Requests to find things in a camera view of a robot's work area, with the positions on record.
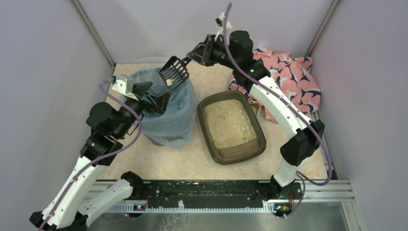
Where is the brown litter box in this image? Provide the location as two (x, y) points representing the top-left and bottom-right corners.
(197, 90), (267, 165)

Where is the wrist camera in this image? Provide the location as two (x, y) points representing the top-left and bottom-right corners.
(215, 12), (232, 40)
(112, 75), (136, 99)

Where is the black litter scoop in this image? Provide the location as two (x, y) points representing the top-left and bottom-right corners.
(158, 56), (191, 90)

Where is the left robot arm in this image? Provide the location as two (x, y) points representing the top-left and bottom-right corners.
(29, 77), (171, 231)

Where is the blue-lined trash bin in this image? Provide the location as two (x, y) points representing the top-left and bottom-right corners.
(128, 66), (196, 148)

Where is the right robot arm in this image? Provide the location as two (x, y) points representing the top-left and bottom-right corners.
(183, 30), (324, 196)

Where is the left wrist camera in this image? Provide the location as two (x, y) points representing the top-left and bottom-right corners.
(112, 75), (136, 99)

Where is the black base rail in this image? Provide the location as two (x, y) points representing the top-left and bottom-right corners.
(86, 180), (355, 214)

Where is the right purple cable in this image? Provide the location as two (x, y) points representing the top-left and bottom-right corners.
(222, 2), (333, 219)

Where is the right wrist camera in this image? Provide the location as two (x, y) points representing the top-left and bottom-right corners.
(215, 12), (232, 40)

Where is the pink patterned cloth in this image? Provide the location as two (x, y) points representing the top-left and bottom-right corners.
(229, 48), (321, 122)

